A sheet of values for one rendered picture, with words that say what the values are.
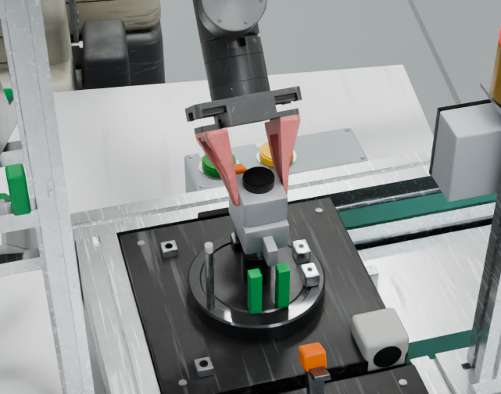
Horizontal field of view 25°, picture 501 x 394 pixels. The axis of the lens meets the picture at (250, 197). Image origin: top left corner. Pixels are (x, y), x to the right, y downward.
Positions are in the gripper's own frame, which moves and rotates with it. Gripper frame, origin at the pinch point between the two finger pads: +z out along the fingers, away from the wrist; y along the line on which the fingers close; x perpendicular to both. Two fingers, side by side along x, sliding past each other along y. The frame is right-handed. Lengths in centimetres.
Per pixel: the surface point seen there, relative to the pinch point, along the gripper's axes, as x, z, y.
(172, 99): 54, -13, 2
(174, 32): 225, -40, 32
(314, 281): 4.1, 10.1, 4.8
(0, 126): -15.5, -9.6, -22.5
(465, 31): 207, -25, 114
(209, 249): -0.9, 4.3, -5.9
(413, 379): -3.8, 20.0, 10.5
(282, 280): 0.5, 8.8, 0.8
